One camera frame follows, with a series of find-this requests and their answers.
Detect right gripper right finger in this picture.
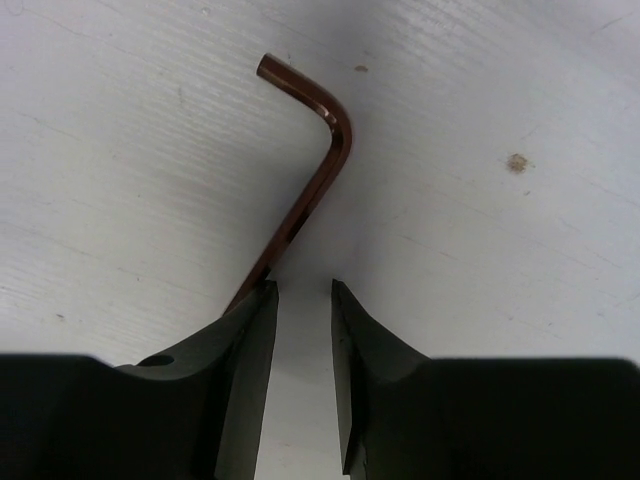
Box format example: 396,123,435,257
331,281,639,479

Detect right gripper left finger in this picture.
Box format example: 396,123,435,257
1,281,279,479

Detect brown hex key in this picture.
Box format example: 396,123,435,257
225,53,353,312

